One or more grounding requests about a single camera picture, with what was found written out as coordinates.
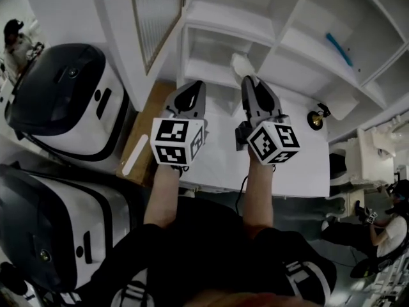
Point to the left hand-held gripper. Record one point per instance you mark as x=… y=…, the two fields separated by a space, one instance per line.
x=172 y=139

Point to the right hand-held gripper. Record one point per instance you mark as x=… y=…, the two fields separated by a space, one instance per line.
x=274 y=142

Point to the white cloth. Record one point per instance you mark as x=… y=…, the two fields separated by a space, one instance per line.
x=243 y=66

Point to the person's left forearm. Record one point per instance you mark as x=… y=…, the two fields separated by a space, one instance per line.
x=163 y=197

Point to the person's right forearm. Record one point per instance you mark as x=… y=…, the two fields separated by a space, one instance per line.
x=259 y=197

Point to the brass desk lamp white shade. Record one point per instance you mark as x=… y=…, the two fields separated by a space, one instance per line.
x=316 y=120

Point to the white desk with drawers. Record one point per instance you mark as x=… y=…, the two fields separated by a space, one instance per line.
x=220 y=162

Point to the brown cardboard box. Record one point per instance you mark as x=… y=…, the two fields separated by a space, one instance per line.
x=143 y=130

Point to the person's white shoe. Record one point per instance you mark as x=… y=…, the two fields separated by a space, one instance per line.
x=189 y=192

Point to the ribbed glass cabinet door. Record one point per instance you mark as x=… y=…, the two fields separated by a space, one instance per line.
x=156 y=18

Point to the blue tube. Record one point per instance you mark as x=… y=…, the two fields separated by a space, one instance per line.
x=339 y=48

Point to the white black mobile robot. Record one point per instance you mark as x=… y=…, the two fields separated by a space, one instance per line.
x=80 y=114
x=64 y=222

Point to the white cabinet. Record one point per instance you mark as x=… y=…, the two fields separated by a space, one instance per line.
x=80 y=18

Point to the person's black printed shirt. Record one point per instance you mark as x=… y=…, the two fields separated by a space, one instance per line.
x=198 y=251

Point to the black office chair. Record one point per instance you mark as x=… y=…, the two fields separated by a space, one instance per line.
x=367 y=267

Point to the white storage rack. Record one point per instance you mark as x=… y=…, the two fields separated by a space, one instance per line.
x=393 y=283

